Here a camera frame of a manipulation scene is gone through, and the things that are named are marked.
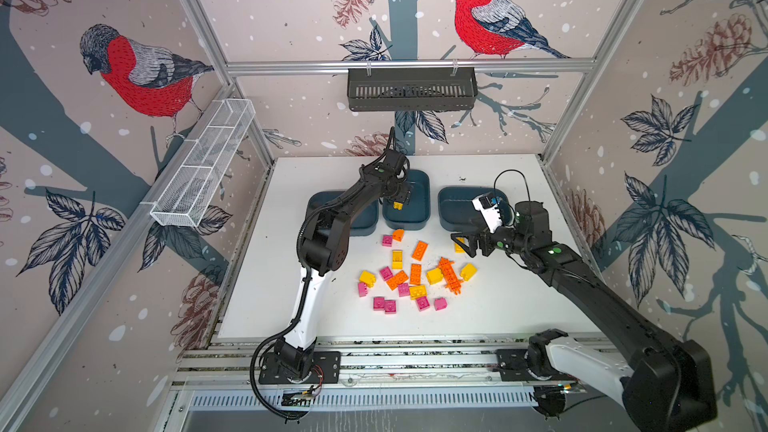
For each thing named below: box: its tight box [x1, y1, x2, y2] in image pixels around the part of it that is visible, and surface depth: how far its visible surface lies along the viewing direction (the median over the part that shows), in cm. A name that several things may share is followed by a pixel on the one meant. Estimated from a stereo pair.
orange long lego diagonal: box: [386, 270, 409, 291], surface depth 90 cm
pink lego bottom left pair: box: [384, 300, 397, 314], surface depth 85 cm
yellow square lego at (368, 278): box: [359, 270, 377, 288], surface depth 89 cm
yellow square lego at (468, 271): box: [460, 263, 478, 281], surface depth 91 cm
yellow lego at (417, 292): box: [410, 285, 428, 300], surface depth 87 cm
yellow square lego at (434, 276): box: [426, 268, 443, 285], surface depth 89 cm
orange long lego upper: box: [412, 240, 428, 261], surface depth 97 cm
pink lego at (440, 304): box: [434, 297, 448, 311], surface depth 84 cm
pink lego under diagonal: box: [398, 283, 410, 297], surface depth 87 cm
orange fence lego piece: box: [438, 257, 463, 295], surface depth 90 cm
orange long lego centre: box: [409, 263, 423, 286], surface depth 91 cm
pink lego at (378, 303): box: [373, 297, 385, 311], surface depth 85 cm
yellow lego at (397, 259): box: [392, 250, 403, 270], surface depth 94 cm
